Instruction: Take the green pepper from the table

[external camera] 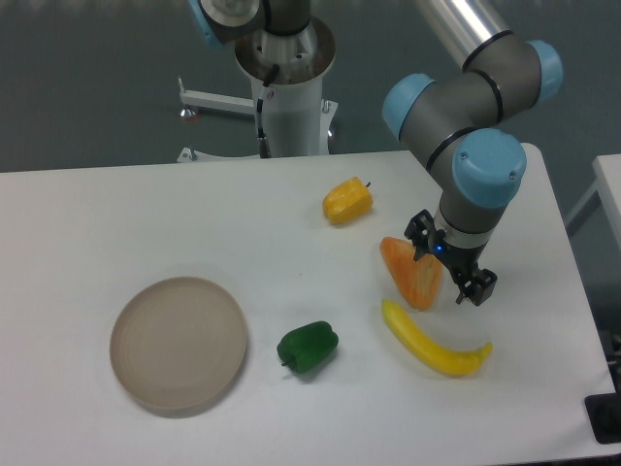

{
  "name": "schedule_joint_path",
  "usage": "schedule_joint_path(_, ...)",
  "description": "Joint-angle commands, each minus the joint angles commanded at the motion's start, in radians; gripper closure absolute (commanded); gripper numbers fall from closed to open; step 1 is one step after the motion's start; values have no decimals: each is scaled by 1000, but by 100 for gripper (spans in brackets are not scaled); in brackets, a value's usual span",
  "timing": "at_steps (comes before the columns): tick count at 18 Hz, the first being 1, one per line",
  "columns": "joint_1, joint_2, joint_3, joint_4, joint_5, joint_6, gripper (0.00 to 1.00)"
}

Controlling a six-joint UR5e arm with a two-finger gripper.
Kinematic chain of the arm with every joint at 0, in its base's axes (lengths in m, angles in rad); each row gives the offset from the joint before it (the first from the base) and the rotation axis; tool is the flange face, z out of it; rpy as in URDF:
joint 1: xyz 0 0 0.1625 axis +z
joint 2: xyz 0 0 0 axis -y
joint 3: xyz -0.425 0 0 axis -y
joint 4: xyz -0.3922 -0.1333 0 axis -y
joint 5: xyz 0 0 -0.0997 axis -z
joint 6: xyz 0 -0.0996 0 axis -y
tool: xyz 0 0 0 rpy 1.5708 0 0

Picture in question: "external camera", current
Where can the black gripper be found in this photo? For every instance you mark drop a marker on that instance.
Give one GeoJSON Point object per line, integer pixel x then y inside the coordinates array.
{"type": "Point", "coordinates": [475, 285]}

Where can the green bell pepper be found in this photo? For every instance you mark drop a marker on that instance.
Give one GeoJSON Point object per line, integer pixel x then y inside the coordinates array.
{"type": "Point", "coordinates": [304, 348]}

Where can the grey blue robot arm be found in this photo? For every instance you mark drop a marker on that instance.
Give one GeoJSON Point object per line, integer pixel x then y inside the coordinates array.
{"type": "Point", "coordinates": [450, 128]}

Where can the yellow bell pepper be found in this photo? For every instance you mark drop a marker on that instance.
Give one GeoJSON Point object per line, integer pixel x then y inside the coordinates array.
{"type": "Point", "coordinates": [347, 201]}

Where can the orange fruit slice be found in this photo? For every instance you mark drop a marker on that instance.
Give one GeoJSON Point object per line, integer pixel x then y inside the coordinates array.
{"type": "Point", "coordinates": [418, 281]}

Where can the yellow banana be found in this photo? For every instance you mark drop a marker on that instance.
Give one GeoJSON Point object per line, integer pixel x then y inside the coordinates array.
{"type": "Point", "coordinates": [450, 362]}

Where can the white side table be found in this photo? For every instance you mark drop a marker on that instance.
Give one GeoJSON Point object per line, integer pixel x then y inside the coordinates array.
{"type": "Point", "coordinates": [603, 192]}

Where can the black device at edge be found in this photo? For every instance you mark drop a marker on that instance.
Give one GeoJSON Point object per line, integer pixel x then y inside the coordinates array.
{"type": "Point", "coordinates": [603, 411]}

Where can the beige round plate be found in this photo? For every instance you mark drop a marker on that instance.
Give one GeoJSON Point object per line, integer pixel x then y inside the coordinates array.
{"type": "Point", "coordinates": [177, 346]}

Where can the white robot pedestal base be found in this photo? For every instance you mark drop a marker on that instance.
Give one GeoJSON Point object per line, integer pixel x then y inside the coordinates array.
{"type": "Point", "coordinates": [292, 118]}

